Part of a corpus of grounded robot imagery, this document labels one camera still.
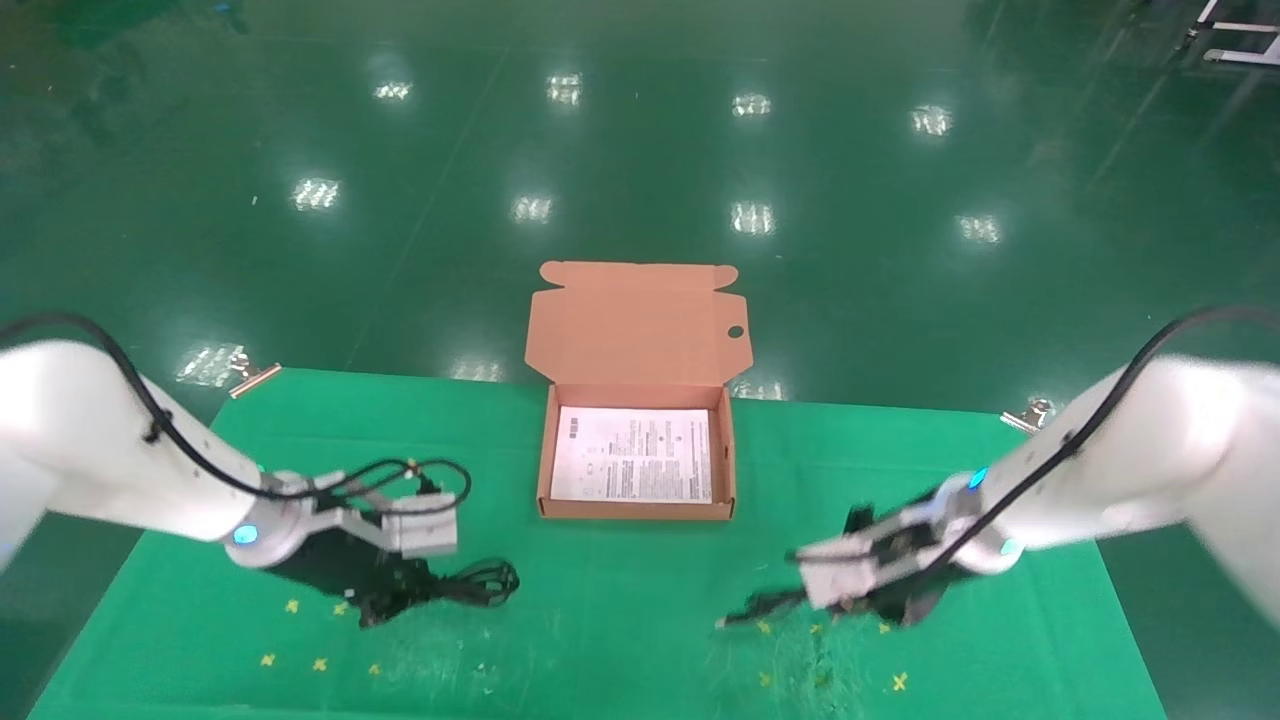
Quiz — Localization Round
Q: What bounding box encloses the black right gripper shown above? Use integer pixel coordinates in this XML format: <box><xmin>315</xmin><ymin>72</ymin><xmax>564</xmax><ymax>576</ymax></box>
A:
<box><xmin>845</xmin><ymin>506</ymin><xmax>986</xmax><ymax>628</ymax></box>

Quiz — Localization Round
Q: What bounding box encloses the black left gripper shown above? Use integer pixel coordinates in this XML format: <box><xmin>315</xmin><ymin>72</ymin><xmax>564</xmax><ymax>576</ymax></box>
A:
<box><xmin>275</xmin><ymin>525</ymin><xmax>451</xmax><ymax>629</ymax></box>

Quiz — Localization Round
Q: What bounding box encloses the black data cable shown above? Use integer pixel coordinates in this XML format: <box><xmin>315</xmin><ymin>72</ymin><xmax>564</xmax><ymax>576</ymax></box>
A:
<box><xmin>430</xmin><ymin>558</ymin><xmax>521</xmax><ymax>610</ymax></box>

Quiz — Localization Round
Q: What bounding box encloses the black wired computer mouse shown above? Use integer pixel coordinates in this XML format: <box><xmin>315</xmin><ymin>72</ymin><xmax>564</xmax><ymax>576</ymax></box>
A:
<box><xmin>715</xmin><ymin>588</ymin><xmax>881</xmax><ymax>631</ymax></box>

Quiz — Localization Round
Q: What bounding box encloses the open orange cardboard box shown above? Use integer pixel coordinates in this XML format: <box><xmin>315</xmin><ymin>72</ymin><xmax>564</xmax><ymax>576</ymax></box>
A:
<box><xmin>525</xmin><ymin>261</ymin><xmax>751</xmax><ymax>522</ymax></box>

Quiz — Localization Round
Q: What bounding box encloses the green cloth table mat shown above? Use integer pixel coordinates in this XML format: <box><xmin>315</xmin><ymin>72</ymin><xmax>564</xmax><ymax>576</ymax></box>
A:
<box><xmin>28</xmin><ymin>368</ymin><xmax>1166</xmax><ymax>720</ymax></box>

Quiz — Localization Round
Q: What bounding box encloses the metal mat clip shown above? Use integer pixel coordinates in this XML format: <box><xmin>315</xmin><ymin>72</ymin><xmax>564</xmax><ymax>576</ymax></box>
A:
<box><xmin>229</xmin><ymin>352</ymin><xmax>284</xmax><ymax>400</ymax></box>
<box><xmin>1000</xmin><ymin>398</ymin><xmax>1056</xmax><ymax>436</ymax></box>

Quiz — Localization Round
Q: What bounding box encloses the white printed instruction leaflet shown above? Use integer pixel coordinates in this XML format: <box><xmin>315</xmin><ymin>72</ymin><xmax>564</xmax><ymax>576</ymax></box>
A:
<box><xmin>550</xmin><ymin>405</ymin><xmax>715</xmax><ymax>504</ymax></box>

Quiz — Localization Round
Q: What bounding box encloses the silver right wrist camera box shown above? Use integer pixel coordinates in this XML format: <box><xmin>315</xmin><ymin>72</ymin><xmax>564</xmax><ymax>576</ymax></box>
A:
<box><xmin>797</xmin><ymin>535</ymin><xmax>886</xmax><ymax>609</ymax></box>

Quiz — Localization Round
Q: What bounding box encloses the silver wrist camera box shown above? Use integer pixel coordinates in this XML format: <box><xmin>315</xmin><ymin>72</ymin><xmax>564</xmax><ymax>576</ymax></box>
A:
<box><xmin>383</xmin><ymin>497</ymin><xmax>460</xmax><ymax>559</ymax></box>
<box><xmin>797</xmin><ymin>535</ymin><xmax>886</xmax><ymax>609</ymax></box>

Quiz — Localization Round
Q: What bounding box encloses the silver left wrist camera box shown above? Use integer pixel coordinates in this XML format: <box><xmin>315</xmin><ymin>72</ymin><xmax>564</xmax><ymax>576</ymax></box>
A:
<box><xmin>383</xmin><ymin>497</ymin><xmax>460</xmax><ymax>559</ymax></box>

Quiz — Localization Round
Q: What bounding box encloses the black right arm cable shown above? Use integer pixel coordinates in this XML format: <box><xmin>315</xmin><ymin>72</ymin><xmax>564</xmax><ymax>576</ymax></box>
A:
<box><xmin>925</xmin><ymin>305</ymin><xmax>1280</xmax><ymax>586</ymax></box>

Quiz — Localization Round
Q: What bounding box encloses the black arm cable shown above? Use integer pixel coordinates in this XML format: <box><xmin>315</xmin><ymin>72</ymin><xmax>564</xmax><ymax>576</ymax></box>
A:
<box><xmin>0</xmin><ymin>312</ymin><xmax>473</xmax><ymax>521</ymax></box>
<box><xmin>925</xmin><ymin>305</ymin><xmax>1280</xmax><ymax>586</ymax></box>

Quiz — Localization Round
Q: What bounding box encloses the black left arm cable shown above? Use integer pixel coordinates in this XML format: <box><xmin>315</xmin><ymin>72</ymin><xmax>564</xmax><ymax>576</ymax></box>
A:
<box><xmin>0</xmin><ymin>312</ymin><xmax>473</xmax><ymax>521</ymax></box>

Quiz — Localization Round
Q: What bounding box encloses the white metal frame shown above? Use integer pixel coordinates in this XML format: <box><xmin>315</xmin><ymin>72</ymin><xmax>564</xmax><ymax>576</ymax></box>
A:
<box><xmin>1185</xmin><ymin>0</ymin><xmax>1280</xmax><ymax>69</ymax></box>

